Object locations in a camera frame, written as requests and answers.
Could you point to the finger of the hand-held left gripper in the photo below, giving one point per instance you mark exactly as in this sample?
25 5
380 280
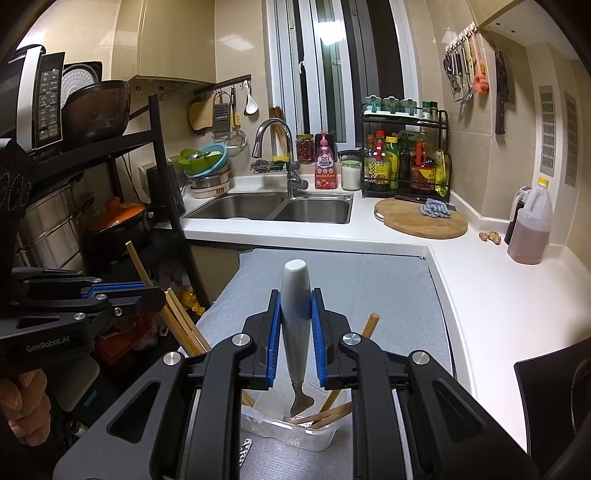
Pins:
138 302
120 289

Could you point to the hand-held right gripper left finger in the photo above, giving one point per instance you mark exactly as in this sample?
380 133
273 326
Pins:
273 341

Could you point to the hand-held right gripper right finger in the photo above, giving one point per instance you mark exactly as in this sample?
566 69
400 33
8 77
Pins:
319 341

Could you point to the bunch of wooden chopsticks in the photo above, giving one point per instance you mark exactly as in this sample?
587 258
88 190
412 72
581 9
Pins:
373 321

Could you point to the clear plastic container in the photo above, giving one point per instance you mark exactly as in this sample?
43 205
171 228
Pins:
314 441

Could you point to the person's left hand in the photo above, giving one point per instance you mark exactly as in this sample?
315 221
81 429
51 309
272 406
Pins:
25 406

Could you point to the beige cardboard box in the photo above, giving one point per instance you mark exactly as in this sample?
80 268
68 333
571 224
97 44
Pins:
74 385

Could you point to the yellow plastic bag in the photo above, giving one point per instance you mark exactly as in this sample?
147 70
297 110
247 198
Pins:
193 304

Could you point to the black pot orange lid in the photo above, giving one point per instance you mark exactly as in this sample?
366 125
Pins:
120 214

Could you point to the grey table mat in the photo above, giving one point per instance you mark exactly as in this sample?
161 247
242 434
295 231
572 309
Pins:
369 286

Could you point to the large stainless steel pot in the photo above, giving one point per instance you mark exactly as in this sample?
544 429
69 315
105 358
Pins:
55 235

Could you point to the black kettle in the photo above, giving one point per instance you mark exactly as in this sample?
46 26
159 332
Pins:
164 194

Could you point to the steel basin red label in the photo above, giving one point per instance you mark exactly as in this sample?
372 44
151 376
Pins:
207 189

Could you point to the black metal shelf rack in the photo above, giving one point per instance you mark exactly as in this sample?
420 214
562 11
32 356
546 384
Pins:
161 157

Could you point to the stainless steel sink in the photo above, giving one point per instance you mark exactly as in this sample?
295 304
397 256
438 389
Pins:
240 205

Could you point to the round wooden cutting board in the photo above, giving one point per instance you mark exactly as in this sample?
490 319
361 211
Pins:
415 226

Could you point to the stack of bowls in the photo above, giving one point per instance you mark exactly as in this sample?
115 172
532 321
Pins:
194 157

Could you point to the blue plastic basin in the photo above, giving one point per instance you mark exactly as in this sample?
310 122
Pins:
217 168

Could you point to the chrome kitchen faucet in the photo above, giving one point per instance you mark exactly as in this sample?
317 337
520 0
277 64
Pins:
293 180

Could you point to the white jar green lid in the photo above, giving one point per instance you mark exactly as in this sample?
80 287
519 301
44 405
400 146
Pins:
350 177

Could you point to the kitchen knife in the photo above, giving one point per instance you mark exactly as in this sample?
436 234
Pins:
408 199

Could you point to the red dish soap bottle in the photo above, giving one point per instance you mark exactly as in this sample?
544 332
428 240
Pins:
325 170

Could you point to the dark glass bowl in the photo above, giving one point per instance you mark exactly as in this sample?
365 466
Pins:
97 115

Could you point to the blue knitted dishcloth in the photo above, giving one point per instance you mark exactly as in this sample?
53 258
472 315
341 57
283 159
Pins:
434 208

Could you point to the sink caddy with scrubber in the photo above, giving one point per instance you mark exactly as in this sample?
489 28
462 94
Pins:
263 166

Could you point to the row of sauce bottles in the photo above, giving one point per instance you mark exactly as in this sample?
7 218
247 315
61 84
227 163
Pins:
381 168

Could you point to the hanging mesh strainer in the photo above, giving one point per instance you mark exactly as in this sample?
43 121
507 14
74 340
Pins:
237 143

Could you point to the hanging wooden board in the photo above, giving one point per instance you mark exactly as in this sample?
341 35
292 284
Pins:
201 115

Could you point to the jar of red chillies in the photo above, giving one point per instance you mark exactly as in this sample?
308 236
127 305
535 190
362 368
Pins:
304 150

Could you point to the black and white microwave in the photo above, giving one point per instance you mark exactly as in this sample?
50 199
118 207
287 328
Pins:
48 106

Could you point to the hanging metal grater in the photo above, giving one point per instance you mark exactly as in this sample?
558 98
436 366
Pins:
221 117

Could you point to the piece of ginger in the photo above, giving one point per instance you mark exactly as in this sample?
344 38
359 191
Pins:
489 237

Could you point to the hanging white ladle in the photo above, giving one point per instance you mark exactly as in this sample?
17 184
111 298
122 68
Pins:
251 106

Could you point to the black gas stove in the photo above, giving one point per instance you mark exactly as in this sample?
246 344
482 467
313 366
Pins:
545 392

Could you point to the clear oil jug yellow cap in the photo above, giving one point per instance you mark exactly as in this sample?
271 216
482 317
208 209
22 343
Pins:
528 235

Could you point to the row of green spice jars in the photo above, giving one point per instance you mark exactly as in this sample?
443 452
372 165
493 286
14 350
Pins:
390 105

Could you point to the white framed window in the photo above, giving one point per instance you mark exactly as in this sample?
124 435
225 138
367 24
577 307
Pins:
286 69

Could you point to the hanging kitchen tools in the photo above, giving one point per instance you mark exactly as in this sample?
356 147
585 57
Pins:
455 69

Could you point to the hanging cleaver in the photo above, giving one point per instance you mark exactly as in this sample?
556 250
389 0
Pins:
502 97

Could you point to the overhead cabinet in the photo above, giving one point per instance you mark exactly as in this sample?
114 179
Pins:
512 14

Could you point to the black hook rail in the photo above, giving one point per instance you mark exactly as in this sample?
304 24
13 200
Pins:
221 84

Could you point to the beige wall cabinet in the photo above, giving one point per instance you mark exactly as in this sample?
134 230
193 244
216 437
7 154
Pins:
161 41

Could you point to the white wall vent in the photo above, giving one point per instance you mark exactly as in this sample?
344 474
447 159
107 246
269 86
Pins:
570 138
546 129

